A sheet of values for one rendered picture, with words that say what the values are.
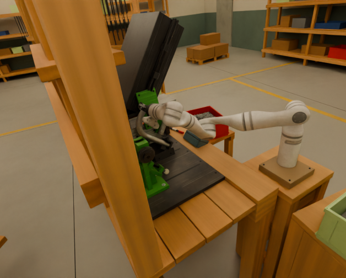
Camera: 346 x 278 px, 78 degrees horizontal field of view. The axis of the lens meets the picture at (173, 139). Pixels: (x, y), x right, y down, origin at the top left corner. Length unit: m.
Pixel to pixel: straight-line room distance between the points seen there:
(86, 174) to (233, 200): 0.65
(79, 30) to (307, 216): 1.09
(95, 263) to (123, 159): 1.61
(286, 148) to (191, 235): 0.62
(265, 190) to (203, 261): 0.96
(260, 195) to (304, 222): 0.22
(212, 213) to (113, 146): 0.62
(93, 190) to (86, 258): 1.49
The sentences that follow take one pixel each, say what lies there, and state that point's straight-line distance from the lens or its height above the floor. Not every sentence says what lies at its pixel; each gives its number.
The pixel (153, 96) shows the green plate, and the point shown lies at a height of 1.23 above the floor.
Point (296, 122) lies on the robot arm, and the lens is 1.10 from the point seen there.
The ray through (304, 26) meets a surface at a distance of 6.75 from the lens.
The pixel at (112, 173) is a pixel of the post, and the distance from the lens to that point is 0.50.
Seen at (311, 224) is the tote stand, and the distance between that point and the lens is 1.15.
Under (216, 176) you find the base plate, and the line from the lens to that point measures 1.11.
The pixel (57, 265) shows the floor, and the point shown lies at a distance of 2.19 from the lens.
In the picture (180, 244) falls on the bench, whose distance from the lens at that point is 0.90.
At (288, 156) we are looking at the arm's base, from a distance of 1.21.
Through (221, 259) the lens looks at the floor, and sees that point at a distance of 1.88.
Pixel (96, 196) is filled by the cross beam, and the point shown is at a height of 1.22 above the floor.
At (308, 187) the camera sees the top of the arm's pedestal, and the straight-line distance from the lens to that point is 1.22.
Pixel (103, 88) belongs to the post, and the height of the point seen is 1.53.
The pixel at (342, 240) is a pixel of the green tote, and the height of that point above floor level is 0.87.
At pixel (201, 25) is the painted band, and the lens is 11.51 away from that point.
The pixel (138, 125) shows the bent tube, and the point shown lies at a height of 1.13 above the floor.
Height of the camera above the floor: 1.64
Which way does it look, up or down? 31 degrees down
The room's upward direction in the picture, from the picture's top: 7 degrees counter-clockwise
